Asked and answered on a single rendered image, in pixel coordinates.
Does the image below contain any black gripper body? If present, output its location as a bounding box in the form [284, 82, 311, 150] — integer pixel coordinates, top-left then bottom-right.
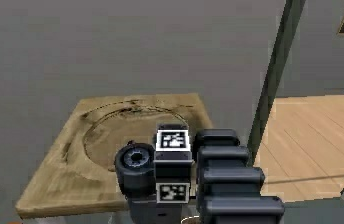
[114, 140, 157, 198]

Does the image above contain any tan wooden table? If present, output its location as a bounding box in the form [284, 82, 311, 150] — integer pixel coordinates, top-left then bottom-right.
[15, 93, 214, 220]

